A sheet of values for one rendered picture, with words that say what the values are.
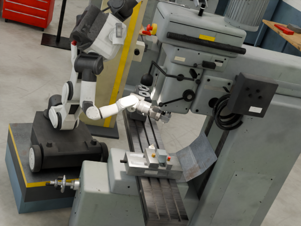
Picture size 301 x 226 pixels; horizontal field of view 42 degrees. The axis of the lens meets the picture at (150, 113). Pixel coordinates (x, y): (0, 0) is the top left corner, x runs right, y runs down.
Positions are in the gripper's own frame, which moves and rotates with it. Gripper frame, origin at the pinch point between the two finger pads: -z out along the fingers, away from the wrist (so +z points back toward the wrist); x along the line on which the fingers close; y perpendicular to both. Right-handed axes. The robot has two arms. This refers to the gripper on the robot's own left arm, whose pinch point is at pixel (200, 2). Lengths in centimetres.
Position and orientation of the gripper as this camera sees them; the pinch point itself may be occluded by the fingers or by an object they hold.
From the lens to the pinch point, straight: 225.1
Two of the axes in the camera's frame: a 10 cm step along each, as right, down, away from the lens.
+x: -8.9, -0.3, -4.6
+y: 4.2, -4.6, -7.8
